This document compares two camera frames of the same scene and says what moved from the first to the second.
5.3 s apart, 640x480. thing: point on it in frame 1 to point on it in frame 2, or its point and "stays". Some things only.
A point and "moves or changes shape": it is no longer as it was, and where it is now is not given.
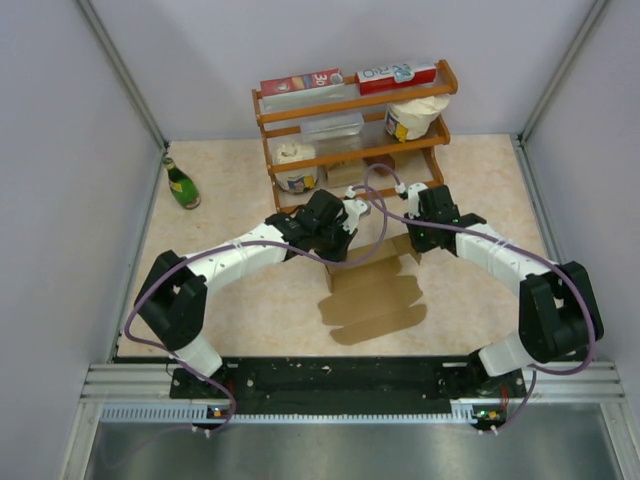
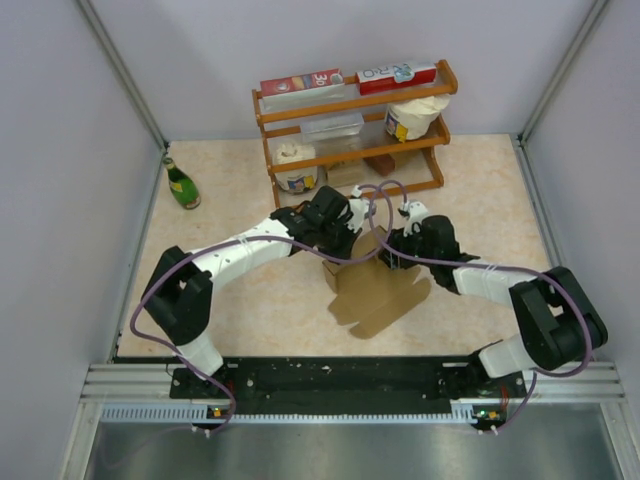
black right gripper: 418,245 to 398,241
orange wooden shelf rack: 355,147 stays
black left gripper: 345,240 stays
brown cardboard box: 372,300 moves or changes shape
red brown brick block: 386,159 stays
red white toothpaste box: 396,77 stays
